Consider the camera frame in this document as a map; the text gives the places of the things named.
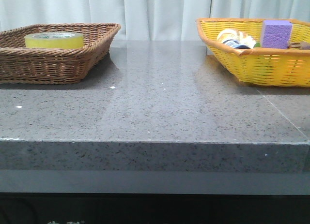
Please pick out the yellow tape roll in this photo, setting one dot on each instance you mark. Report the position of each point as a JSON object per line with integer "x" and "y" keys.
{"x": 61, "y": 40}

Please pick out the blue striped small object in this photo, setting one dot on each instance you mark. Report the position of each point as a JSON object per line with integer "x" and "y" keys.
{"x": 235, "y": 44}

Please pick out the bread roll toy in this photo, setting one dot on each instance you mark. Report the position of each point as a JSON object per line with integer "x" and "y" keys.
{"x": 241, "y": 36}

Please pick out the yellow woven basket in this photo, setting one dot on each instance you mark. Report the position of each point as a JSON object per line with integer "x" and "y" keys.
{"x": 260, "y": 66}

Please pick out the purple sponge block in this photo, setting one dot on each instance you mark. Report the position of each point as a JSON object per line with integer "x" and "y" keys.
{"x": 276, "y": 34}

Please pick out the brown wicker basket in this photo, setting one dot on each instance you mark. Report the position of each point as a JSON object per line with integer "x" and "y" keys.
{"x": 21, "y": 65}

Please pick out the brown small object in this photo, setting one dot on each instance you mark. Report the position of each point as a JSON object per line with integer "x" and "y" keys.
{"x": 299, "y": 45}

